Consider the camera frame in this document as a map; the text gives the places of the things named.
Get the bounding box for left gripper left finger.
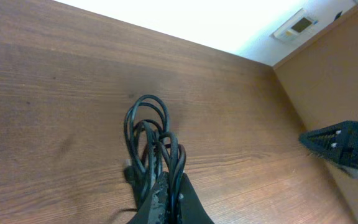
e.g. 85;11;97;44
128;172;170;224

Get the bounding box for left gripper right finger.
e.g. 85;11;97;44
174;173;214;224

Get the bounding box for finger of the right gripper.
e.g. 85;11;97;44
299;121;358;174

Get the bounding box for thick black usb cable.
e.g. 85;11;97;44
122;94;187;215

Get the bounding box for white wall thermostat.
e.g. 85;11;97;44
272;8;318;42

